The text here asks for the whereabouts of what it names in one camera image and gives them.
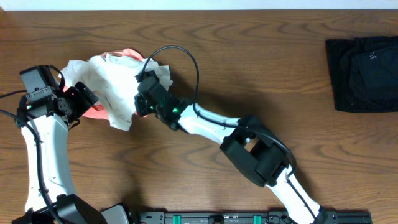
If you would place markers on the black fabric container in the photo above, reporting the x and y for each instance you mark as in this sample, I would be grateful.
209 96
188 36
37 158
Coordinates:
363 74

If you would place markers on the white t-shirt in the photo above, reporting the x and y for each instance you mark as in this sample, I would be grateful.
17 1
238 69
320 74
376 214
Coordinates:
118 87

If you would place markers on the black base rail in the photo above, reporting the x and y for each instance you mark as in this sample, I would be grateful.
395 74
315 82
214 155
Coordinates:
273 217

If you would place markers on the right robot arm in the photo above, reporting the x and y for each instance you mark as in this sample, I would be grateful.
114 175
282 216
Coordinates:
252 148

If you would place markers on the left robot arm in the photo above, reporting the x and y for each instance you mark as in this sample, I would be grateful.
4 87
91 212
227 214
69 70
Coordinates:
52 197

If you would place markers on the pink printed t-shirt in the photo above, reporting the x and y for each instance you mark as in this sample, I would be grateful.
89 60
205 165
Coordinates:
96 112

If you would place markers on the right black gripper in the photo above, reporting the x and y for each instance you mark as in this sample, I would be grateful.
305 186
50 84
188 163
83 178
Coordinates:
140 100

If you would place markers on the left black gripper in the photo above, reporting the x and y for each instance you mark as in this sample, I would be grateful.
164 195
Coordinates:
81 103

